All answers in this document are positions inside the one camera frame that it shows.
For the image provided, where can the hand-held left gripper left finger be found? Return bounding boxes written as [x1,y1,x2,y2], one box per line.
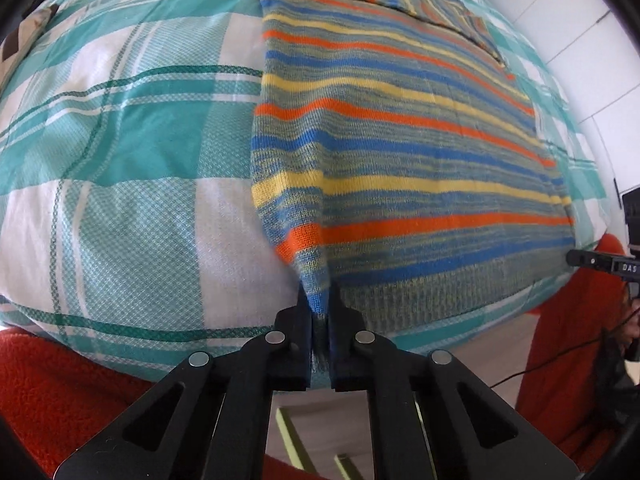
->
[52,285,316,480]

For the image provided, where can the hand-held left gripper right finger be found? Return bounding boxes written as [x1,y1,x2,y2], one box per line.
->
[327,285,586,480]

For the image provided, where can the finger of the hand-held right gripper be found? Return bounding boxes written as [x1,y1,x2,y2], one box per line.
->
[566,249,640,279]

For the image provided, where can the striped knit sweater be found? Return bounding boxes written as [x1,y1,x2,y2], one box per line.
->
[248,0,576,376]

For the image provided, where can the red fleece pants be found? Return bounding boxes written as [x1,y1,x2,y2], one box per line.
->
[0,232,640,480]

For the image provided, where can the teal plaid bedspread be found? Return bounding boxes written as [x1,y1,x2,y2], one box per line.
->
[0,0,613,382]

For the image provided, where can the brown patterned pillow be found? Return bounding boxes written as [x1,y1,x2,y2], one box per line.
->
[0,4,62,83]

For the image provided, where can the light green frame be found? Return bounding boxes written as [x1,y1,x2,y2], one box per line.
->
[274,406,367,480]

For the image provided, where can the black cable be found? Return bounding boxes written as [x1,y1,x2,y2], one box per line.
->
[487,309,640,391]

